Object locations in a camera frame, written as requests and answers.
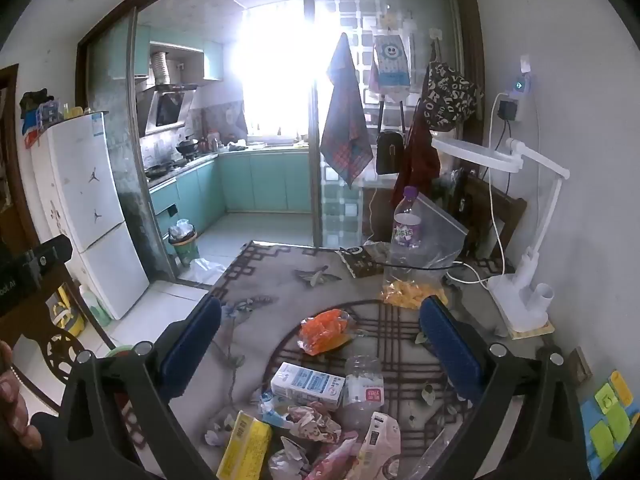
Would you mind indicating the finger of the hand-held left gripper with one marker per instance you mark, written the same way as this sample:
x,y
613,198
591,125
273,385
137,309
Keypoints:
x,y
52,252

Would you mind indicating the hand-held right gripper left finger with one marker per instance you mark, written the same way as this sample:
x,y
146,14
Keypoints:
x,y
192,347

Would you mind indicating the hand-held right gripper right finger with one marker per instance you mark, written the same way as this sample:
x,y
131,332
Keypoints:
x,y
450,350

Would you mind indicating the green red basin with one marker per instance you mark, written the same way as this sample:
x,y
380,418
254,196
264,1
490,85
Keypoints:
x,y
119,351

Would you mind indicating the white blue milk carton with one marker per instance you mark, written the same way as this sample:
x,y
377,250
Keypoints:
x,y
307,385

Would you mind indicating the orange snack bag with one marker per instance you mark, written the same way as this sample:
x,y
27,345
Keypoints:
x,y
325,332

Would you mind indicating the pink printed wrapper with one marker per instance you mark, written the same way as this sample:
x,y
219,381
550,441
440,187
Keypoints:
x,y
330,462

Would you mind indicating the green trash bin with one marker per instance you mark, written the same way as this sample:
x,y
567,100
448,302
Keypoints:
x,y
184,247

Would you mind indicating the person's left hand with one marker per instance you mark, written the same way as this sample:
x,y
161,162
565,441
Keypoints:
x,y
15,400

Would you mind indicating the carved wooden chair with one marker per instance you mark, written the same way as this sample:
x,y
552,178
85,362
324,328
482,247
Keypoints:
x,y
30,320

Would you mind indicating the yellow detergent bottle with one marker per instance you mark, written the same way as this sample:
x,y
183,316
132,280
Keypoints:
x,y
67,315

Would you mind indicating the zip bag of yellow snacks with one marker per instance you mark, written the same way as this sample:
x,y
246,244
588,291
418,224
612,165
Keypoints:
x,y
415,295

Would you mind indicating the green bottle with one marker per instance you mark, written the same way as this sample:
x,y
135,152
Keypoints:
x,y
97,310

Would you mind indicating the white refrigerator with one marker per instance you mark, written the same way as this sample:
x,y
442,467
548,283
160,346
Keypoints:
x,y
85,185

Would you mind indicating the white plastic bag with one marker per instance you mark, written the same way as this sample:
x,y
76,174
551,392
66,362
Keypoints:
x,y
205,270

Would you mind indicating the white tissue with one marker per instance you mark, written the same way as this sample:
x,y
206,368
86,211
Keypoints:
x,y
217,435

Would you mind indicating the wooden coaster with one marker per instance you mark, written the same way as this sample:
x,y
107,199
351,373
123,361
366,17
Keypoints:
x,y
542,331

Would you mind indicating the clear jar red label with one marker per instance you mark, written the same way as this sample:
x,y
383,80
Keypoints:
x,y
364,390

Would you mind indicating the floral printed tablecloth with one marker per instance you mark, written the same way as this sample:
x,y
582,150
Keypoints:
x,y
280,305

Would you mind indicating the blue wrapper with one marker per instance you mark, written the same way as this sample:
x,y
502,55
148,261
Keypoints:
x,y
270,407

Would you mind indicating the clear plastic wrapper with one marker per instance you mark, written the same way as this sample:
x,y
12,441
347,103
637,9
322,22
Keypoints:
x,y
435,457

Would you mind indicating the yellow box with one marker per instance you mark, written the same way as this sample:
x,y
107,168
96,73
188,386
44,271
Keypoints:
x,y
245,447

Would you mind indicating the white pouch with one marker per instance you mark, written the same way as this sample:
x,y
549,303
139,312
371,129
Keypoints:
x,y
377,447

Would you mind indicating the dark flat packet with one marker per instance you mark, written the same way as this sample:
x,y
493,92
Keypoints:
x,y
362,260

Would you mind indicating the clear bottle purple cap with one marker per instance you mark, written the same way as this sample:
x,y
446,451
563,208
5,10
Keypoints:
x,y
407,230

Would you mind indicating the blue packet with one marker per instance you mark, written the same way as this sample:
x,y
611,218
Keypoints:
x,y
45,112

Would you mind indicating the crumpled printed paper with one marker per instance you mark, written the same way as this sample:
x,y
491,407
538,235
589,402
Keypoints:
x,y
312,422

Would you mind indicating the yellow container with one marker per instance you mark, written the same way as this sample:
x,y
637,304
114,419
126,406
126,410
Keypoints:
x,y
75,112

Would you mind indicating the dark wooden chair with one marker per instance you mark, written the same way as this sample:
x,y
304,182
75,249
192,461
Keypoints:
x,y
510,215

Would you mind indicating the dark cloth bundle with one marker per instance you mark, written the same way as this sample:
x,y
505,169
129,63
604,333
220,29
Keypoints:
x,y
35,97

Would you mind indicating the black wok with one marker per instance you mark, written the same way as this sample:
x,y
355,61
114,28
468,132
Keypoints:
x,y
187,147

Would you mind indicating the colourful sticky notes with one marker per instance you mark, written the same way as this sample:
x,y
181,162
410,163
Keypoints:
x,y
607,425

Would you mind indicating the teal lower kitchen cabinets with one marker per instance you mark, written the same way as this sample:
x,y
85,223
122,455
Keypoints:
x,y
260,180

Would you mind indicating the teal kitchen cabinets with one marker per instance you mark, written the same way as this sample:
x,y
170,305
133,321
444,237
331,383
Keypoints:
x,y
212,60
260,180

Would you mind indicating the black range hood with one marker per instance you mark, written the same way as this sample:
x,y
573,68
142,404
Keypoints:
x,y
167,107

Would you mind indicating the red hanging cloth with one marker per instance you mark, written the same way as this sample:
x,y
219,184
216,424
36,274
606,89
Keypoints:
x,y
420,160

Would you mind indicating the small black bag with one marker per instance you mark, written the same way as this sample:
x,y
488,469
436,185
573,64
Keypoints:
x,y
389,152

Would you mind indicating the plaid hanging cloth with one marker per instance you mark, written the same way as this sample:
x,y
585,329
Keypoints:
x,y
345,130

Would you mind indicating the teal upper kitchen cabinets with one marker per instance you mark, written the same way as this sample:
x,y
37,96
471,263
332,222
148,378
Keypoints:
x,y
212,60

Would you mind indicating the black letter print bag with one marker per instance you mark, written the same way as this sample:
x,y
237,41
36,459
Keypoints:
x,y
447,92

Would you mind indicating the kitchen window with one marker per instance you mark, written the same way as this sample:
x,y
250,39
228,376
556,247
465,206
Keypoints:
x,y
272,70

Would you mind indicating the smiley face hanging organizer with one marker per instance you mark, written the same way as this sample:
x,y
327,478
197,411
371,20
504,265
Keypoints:
x,y
392,62

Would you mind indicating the sliding glass door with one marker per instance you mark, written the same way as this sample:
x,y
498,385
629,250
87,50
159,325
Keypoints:
x,y
430,20

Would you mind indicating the silver exhaust duct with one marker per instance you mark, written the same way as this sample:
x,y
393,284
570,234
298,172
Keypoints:
x,y
161,67

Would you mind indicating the wall socket with charger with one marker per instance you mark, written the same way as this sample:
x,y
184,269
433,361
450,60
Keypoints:
x,y
515,97

